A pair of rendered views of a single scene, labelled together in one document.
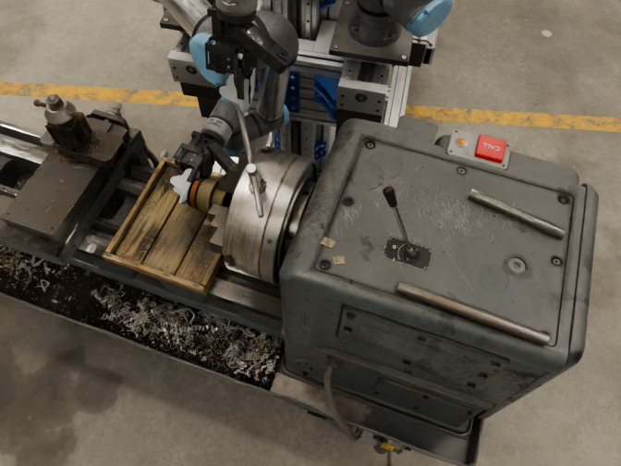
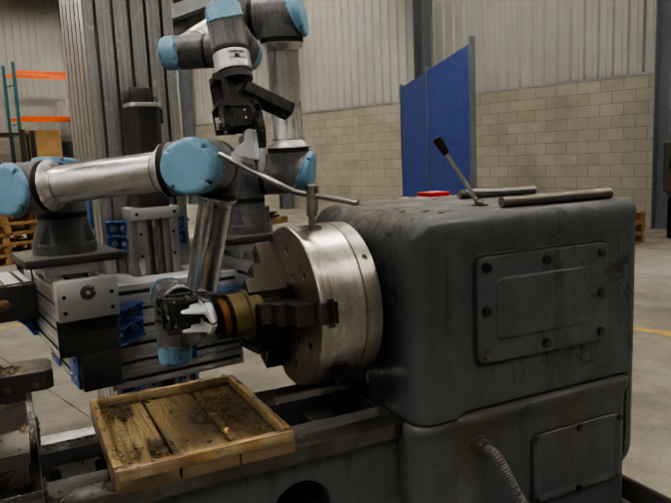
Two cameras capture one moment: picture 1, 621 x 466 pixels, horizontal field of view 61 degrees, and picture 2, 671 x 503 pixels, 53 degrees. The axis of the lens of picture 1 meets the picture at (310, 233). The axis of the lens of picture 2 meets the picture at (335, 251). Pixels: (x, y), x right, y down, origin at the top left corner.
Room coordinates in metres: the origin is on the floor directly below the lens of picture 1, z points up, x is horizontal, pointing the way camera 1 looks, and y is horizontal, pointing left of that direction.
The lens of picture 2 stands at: (-0.32, 0.97, 1.37)
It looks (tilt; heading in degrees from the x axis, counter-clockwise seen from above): 8 degrees down; 316
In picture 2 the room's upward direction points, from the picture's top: 2 degrees counter-clockwise
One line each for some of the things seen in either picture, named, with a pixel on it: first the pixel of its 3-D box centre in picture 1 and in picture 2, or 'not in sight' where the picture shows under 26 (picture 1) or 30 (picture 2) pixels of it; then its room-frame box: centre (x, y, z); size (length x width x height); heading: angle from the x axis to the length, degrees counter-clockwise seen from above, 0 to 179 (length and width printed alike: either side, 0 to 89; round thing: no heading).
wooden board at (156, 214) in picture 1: (183, 222); (184, 423); (0.75, 0.36, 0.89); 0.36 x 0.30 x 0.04; 162
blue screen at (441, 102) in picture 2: not in sight; (429, 166); (4.77, -5.51, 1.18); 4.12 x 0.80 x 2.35; 139
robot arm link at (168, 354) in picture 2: (237, 134); (177, 337); (1.00, 0.22, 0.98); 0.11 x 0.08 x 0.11; 125
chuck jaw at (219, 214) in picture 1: (225, 233); (295, 312); (0.61, 0.20, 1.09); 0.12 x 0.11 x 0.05; 162
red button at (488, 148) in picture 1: (490, 149); (433, 195); (0.75, -0.39, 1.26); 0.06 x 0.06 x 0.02; 72
